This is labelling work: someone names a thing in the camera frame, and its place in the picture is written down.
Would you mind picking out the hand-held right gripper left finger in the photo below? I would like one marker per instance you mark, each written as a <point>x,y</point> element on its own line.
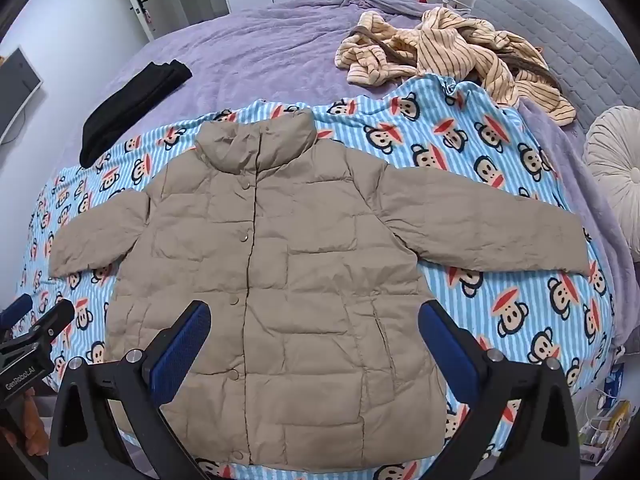
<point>187,340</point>

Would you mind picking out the purple bedspread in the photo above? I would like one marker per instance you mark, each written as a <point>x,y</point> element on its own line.
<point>280,50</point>

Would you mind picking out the grey quilted headboard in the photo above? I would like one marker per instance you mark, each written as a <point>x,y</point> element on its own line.
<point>560,35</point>

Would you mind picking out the beige puffer jacket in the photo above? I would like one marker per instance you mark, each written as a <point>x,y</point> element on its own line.
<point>310,260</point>

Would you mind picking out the white framed television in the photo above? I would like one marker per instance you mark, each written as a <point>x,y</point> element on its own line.
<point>12,90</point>

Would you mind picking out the beige striped plush robe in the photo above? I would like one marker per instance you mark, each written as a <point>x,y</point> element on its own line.
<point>450,45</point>

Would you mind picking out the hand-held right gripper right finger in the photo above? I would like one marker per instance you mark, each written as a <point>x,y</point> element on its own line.
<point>447,350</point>

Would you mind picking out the monkey print striped blanket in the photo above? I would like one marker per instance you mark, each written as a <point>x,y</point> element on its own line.
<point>450,125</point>

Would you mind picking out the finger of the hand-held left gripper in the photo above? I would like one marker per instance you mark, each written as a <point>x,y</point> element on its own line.
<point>15,306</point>
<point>52,322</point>

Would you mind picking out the round cream cushion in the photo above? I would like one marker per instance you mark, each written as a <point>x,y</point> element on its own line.
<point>617,170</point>

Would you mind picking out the person's left hand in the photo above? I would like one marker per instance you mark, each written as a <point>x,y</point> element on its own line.
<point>31,415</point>

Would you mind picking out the black folded garment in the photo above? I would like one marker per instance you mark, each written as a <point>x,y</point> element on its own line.
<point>130,110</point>

